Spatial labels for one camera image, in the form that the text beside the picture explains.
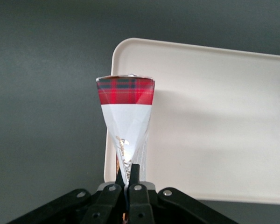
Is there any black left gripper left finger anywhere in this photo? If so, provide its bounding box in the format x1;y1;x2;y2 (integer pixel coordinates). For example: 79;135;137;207
9;168;126;224

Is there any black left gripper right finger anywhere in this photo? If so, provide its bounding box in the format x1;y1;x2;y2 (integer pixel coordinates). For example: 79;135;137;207
127;164;239;224

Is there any red tartan cookie box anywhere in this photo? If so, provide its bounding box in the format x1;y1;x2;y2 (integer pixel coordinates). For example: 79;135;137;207
95;73;156;187

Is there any cream plastic tray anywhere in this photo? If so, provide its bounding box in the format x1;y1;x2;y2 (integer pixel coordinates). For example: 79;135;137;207
104;38;280;206

